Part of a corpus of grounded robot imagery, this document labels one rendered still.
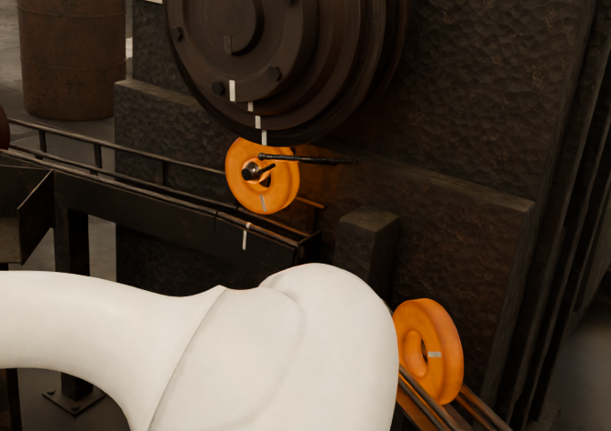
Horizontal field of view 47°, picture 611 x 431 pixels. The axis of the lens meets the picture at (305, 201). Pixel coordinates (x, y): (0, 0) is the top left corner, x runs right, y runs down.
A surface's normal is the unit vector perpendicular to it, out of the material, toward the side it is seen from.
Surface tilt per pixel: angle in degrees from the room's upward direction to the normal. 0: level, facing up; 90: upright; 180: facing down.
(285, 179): 90
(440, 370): 90
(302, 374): 24
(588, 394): 0
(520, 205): 0
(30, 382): 0
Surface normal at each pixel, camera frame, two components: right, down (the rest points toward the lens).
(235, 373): 0.04, -0.63
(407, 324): -0.92, 0.07
